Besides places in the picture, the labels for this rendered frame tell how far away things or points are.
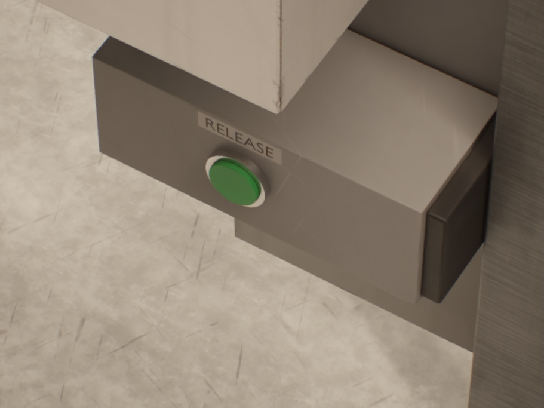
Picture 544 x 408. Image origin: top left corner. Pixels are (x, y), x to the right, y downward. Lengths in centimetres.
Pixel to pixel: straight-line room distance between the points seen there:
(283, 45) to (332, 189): 22
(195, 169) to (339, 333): 132
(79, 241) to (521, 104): 153
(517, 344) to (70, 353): 131
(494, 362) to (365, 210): 17
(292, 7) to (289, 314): 161
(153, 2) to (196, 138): 23
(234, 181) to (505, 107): 16
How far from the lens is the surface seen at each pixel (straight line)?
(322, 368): 280
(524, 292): 151
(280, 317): 284
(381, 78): 148
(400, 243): 146
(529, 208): 146
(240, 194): 149
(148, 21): 128
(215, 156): 148
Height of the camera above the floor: 232
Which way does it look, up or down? 52 degrees down
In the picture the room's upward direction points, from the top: straight up
